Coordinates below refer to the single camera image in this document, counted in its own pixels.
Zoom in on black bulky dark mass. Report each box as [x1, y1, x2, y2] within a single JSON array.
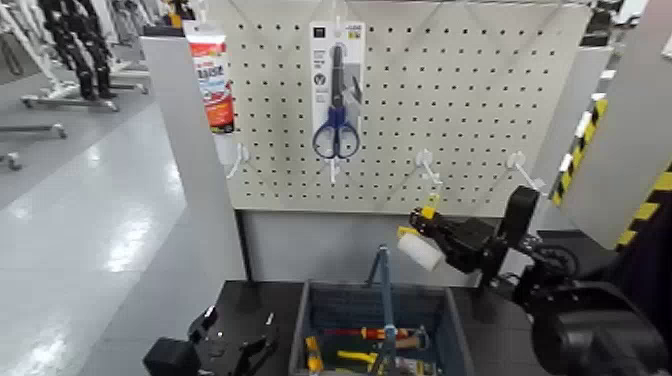
[[593, 195, 672, 358]]

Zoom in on yellow black stubby tool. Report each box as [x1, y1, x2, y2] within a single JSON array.
[[305, 335, 325, 375]]

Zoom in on yellow-handled white paint roller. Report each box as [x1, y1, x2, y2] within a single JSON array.
[[396, 194, 447, 273]]

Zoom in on white pegboard hook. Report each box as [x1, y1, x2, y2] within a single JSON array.
[[324, 156, 344, 185], [415, 148, 443, 187], [505, 151, 549, 193], [226, 143, 251, 180]]

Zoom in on packaged blue-handled scissors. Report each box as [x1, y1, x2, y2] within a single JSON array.
[[308, 20, 367, 160]]

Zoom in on grey floor bar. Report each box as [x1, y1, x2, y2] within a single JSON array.
[[0, 123, 69, 141]]

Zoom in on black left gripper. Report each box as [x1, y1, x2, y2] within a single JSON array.
[[187, 305, 281, 376]]

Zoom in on red yellow screwdriver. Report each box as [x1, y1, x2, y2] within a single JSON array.
[[322, 326, 412, 341]]

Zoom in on grey partition with hazard tape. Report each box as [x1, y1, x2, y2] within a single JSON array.
[[548, 0, 672, 251]]

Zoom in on grey-blue plastic crate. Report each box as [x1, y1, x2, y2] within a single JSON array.
[[288, 280, 477, 376]]

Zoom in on grey lower back panel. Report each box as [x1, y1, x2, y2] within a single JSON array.
[[241, 209, 500, 288]]

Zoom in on wooden-handled hammer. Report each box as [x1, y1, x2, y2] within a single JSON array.
[[393, 329, 429, 351]]

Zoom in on white partition panel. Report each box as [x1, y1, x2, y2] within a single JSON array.
[[140, 35, 248, 282]]

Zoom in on white metal wheeled stand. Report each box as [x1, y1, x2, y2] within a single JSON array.
[[0, 0, 121, 114]]

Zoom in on yellow-handled pliers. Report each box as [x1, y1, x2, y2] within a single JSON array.
[[335, 349, 380, 366]]

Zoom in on dark background machine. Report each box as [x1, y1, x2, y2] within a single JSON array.
[[579, 0, 627, 50]]

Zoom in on red white adhesive tube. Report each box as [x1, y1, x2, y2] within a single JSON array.
[[183, 20, 237, 135]]

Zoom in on black background robot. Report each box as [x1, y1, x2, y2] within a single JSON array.
[[37, 0, 118, 102]]

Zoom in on beige perforated pegboard panel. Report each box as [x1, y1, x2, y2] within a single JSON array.
[[207, 0, 593, 219]]

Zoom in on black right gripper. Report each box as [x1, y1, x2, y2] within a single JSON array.
[[408, 205, 499, 275]]

